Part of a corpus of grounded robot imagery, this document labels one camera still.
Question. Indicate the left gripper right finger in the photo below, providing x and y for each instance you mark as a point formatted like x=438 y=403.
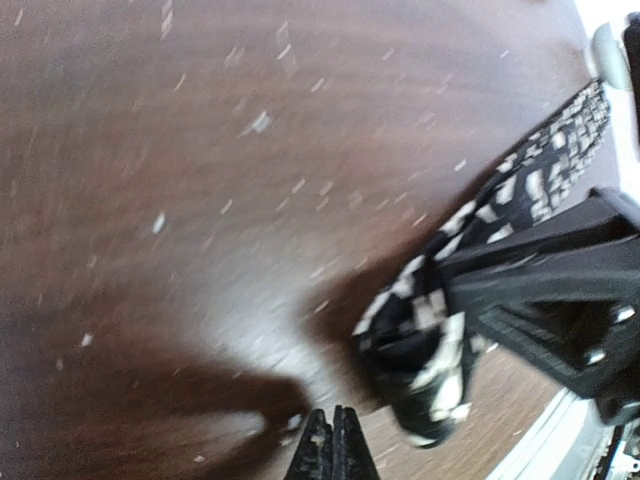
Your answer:
x=351 y=457

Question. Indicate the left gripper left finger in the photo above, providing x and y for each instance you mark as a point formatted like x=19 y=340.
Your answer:
x=313 y=457

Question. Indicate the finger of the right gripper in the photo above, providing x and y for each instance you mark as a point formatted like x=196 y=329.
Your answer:
x=590 y=251
x=589 y=346

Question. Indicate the black white floral tie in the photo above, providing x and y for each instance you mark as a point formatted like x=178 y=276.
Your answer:
x=419 y=350

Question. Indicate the small celadon bowl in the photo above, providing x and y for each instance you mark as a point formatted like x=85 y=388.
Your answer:
x=606 y=60

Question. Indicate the front aluminium rail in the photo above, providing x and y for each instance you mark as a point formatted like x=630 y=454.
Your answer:
x=569 y=441

